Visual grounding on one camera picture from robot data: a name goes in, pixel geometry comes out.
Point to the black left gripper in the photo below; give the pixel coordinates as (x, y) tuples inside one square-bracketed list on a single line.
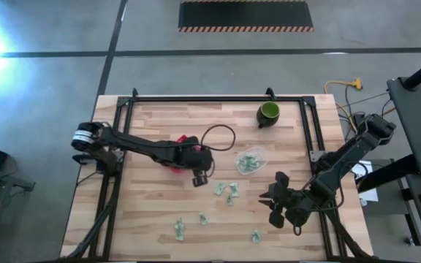
[(196, 159)]

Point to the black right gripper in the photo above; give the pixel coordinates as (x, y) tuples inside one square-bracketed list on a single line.
[(294, 206)]

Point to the green white stevia packet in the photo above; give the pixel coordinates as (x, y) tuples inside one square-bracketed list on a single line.
[(220, 188), (251, 168), (180, 236), (179, 224), (203, 218), (230, 200), (256, 236), (253, 160), (234, 190), (242, 164)]

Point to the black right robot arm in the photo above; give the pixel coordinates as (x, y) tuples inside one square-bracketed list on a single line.
[(345, 153)]

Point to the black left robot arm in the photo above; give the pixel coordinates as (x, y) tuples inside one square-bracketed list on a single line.
[(137, 144)]

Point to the red plastic mesh basket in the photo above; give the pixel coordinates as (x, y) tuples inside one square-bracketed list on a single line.
[(182, 139)]

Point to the clear plastic bag of candies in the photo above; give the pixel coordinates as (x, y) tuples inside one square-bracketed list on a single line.
[(259, 151)]

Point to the grey metal mounting plate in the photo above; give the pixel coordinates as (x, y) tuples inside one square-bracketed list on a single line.
[(316, 155)]

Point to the dark mug green inside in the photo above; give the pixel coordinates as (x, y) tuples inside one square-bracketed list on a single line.
[(269, 111)]

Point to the white paper sheet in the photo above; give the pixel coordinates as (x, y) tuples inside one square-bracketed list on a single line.
[(369, 195)]

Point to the black power adapter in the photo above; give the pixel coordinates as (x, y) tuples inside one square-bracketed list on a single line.
[(359, 120)]

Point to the small silver object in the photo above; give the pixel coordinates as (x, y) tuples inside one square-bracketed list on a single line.
[(409, 241)]

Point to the grey desk top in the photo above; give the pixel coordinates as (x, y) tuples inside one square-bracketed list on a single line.
[(419, 120)]

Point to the black striped floor mat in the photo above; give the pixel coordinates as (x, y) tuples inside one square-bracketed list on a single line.
[(245, 14)]

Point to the grey metal stand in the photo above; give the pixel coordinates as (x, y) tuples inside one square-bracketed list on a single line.
[(9, 180)]

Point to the black aluminium table frame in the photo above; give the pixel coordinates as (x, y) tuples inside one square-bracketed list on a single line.
[(214, 99)]

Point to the black frame clamp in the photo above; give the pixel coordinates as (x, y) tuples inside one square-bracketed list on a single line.
[(134, 93), (270, 94)]

